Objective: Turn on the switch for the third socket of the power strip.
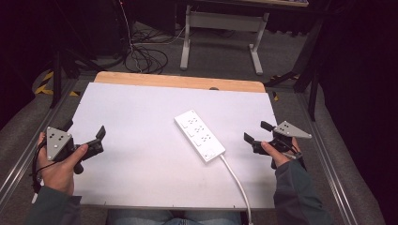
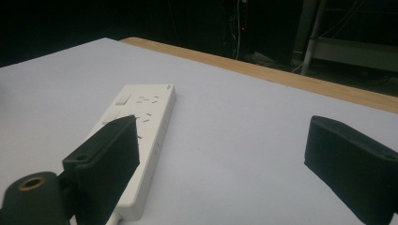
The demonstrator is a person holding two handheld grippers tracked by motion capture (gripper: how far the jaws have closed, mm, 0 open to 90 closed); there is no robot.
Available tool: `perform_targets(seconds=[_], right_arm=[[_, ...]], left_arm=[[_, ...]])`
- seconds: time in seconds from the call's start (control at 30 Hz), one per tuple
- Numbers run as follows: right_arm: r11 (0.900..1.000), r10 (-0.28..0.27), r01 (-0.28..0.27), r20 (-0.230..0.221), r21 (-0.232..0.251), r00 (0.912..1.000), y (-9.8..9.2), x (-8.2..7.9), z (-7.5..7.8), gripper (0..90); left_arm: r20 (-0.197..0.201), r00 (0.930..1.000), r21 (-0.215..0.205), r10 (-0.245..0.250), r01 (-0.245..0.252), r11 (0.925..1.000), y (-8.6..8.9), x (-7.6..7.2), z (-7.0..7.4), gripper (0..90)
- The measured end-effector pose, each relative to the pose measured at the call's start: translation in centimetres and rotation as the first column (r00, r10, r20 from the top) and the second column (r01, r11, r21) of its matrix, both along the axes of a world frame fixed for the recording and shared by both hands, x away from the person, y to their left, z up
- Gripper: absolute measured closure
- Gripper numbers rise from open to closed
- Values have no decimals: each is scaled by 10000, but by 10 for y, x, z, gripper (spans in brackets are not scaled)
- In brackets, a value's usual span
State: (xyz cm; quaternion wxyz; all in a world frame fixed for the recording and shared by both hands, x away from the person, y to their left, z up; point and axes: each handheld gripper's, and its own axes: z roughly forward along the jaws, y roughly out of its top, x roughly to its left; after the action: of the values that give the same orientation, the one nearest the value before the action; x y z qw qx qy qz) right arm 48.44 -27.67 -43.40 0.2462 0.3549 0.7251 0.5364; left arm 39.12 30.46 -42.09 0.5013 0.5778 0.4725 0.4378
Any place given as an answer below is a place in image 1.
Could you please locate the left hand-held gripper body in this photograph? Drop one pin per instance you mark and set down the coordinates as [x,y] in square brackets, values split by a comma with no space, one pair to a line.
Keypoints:
[58,142]

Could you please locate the yellow black floor tape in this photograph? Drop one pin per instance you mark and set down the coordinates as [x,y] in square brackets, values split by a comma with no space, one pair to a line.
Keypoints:
[43,85]

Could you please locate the person's left hand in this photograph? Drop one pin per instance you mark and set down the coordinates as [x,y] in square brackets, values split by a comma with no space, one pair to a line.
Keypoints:
[59,172]

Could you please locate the white metal desk frame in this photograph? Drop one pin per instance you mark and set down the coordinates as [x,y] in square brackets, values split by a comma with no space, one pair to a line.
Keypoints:
[222,20]

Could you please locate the aluminium rail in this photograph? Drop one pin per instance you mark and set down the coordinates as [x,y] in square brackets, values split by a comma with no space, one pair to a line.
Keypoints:
[28,150]
[325,162]

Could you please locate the person's leg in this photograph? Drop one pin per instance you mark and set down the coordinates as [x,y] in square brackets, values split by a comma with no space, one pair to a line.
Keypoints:
[212,218]
[140,217]

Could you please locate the white power strip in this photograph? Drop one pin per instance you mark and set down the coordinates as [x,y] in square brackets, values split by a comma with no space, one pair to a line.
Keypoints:
[199,136]

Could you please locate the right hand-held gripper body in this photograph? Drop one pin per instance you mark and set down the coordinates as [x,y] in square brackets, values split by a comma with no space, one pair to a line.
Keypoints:
[292,130]

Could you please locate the person's right leg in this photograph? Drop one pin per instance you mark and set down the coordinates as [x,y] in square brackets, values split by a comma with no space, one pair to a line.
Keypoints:
[212,218]

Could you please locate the person's right hand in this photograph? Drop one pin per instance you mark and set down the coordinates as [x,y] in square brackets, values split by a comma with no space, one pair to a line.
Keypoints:
[277,153]

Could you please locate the black metal stand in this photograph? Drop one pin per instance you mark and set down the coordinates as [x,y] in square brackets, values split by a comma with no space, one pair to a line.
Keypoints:
[308,78]
[57,78]

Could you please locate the person's left leg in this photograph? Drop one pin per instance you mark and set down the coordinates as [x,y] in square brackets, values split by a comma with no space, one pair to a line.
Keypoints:
[140,217]

